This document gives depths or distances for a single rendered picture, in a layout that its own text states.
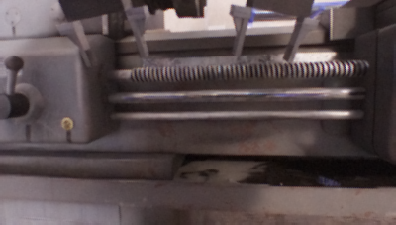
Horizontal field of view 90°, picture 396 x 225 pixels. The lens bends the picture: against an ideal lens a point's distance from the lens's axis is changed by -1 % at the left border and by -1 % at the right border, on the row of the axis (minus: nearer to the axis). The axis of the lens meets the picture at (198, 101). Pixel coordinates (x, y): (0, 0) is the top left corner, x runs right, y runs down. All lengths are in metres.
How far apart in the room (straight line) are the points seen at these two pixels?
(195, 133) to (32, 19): 0.62
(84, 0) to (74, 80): 0.18
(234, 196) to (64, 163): 0.53
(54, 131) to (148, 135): 0.25
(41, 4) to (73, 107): 0.38
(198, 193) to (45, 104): 0.43
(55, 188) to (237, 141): 0.50
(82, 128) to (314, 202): 0.55
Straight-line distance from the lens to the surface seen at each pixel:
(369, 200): 0.59
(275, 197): 0.52
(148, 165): 0.65
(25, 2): 0.87
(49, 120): 0.62
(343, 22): 0.67
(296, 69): 0.55
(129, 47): 0.66
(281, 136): 0.65
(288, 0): 0.49
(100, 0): 0.48
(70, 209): 0.80
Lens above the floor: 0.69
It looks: 5 degrees down
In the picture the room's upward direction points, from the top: 1 degrees counter-clockwise
